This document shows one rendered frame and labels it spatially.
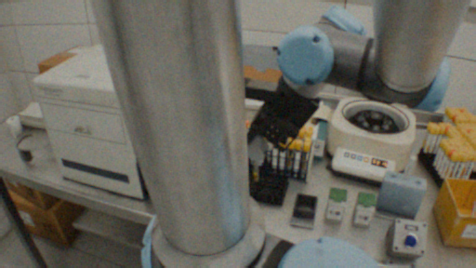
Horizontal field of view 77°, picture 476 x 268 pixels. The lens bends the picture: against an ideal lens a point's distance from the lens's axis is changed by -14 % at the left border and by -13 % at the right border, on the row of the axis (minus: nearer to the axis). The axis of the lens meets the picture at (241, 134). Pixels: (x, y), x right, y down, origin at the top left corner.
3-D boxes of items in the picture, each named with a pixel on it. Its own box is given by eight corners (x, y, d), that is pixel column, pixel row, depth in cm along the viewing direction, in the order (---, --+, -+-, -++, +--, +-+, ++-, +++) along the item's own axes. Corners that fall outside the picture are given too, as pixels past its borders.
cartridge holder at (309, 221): (289, 224, 76) (291, 213, 74) (296, 198, 84) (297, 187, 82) (312, 229, 75) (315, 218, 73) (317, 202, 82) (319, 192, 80)
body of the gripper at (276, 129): (280, 156, 64) (319, 112, 57) (242, 130, 64) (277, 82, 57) (287, 135, 71) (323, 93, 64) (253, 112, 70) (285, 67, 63)
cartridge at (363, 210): (351, 226, 75) (357, 205, 72) (352, 212, 79) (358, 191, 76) (368, 229, 74) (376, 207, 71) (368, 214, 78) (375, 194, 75)
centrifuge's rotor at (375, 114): (341, 141, 95) (345, 120, 91) (350, 118, 107) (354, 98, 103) (394, 155, 89) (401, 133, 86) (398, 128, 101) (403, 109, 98)
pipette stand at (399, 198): (373, 215, 78) (383, 183, 73) (376, 197, 83) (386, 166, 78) (413, 225, 74) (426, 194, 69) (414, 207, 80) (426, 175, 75)
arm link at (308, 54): (363, 41, 38) (376, 32, 46) (274, 22, 42) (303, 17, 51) (350, 103, 41) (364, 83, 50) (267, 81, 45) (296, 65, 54)
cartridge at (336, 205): (323, 221, 77) (328, 199, 73) (325, 207, 81) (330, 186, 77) (341, 224, 76) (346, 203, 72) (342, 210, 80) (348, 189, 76)
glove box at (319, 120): (285, 155, 99) (287, 127, 94) (297, 116, 119) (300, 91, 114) (328, 162, 96) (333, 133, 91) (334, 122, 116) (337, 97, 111)
